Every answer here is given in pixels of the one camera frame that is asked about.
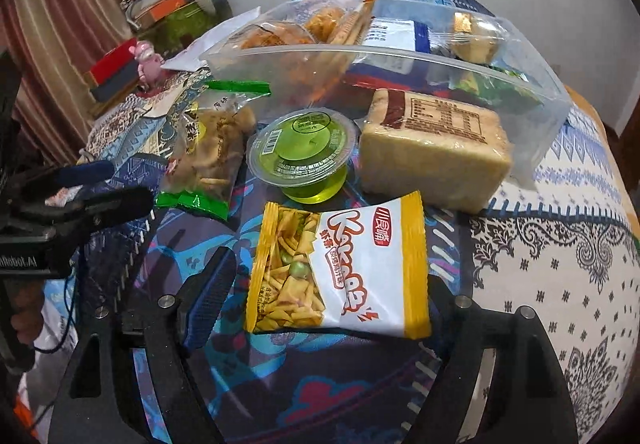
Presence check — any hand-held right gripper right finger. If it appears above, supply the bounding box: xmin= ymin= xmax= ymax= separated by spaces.
xmin=430 ymin=275 xmax=582 ymax=444

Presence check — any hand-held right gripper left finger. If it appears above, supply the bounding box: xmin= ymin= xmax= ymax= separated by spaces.
xmin=50 ymin=246 xmax=238 ymax=444

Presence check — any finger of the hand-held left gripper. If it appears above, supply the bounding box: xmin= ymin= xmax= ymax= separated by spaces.
xmin=54 ymin=160 xmax=116 ymax=188
xmin=62 ymin=186 xmax=155 ymax=231

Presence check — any yellow white snack packet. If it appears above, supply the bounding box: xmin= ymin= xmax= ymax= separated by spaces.
xmin=244 ymin=190 xmax=432 ymax=340

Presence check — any orange snack packet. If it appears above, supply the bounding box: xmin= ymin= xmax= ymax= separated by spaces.
xmin=227 ymin=21 xmax=317 ymax=51

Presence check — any green pea snack packet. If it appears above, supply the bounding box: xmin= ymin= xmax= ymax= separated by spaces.
xmin=450 ymin=65 xmax=545 ymax=109

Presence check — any clear plastic storage container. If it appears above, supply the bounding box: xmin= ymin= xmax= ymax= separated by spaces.
xmin=200 ymin=0 xmax=572 ymax=187

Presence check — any red snack packet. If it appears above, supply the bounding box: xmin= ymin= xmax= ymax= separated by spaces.
xmin=345 ymin=69 xmax=451 ymax=91

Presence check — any round biscuit packet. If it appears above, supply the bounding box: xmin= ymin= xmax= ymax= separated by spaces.
xmin=304 ymin=6 xmax=347 ymax=43

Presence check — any blue snack packet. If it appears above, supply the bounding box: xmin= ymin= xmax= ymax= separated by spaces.
xmin=360 ymin=16 xmax=432 ymax=75

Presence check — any square cracker packet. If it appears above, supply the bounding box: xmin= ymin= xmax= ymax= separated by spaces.
xmin=327 ymin=0 xmax=376 ymax=46

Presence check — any dark grey box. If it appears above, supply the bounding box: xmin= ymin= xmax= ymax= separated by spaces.
xmin=92 ymin=71 xmax=144 ymax=103

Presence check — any green trimmed chips packet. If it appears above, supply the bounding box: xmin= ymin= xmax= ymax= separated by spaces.
xmin=154 ymin=80 xmax=272 ymax=221

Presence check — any red gift box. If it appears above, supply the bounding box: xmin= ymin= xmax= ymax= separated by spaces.
xmin=89 ymin=43 xmax=139 ymax=81

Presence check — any pink rabbit doll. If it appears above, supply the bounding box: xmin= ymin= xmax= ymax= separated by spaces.
xmin=128 ymin=40 xmax=166 ymax=85

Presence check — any striped brown curtain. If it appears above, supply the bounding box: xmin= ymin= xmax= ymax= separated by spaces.
xmin=0 ymin=0 xmax=134 ymax=166

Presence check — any brown printed bread packet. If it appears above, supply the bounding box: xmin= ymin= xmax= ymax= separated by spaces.
xmin=357 ymin=88 xmax=514 ymax=216

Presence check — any white pillow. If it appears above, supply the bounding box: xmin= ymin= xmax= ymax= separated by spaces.
xmin=162 ymin=8 xmax=263 ymax=73

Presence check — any green jelly cup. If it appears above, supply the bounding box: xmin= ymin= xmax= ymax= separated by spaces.
xmin=247 ymin=106 xmax=359 ymax=203

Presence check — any green gift bag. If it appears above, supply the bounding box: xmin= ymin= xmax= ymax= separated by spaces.
xmin=140 ymin=6 xmax=222 ymax=43

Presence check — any orange cardboard box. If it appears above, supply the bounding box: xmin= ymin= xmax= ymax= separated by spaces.
xmin=134 ymin=0 xmax=189 ymax=21

